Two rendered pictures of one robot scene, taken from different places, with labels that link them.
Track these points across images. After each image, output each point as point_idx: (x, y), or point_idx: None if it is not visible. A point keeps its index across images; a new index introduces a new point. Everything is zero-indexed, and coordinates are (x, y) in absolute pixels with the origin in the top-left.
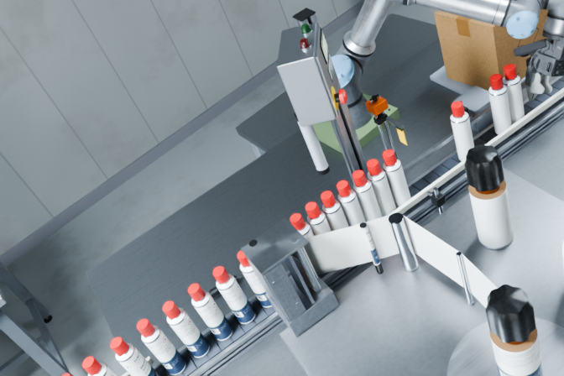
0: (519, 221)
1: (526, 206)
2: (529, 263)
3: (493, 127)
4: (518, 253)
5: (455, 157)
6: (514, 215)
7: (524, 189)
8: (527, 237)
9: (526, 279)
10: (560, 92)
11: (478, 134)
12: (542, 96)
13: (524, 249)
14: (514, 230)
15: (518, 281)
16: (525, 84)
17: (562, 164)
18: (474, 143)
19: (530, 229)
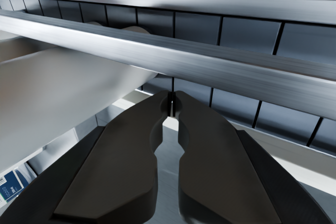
0: (52, 149)
1: (63, 150)
2: (46, 165)
3: (91, 9)
4: (43, 156)
5: (14, 5)
6: (51, 143)
7: (70, 142)
8: (52, 159)
9: (42, 166)
10: (294, 176)
11: None
12: (319, 59)
13: (47, 159)
14: (47, 148)
15: (37, 161)
16: (98, 128)
17: (154, 152)
18: (46, 9)
19: (56, 159)
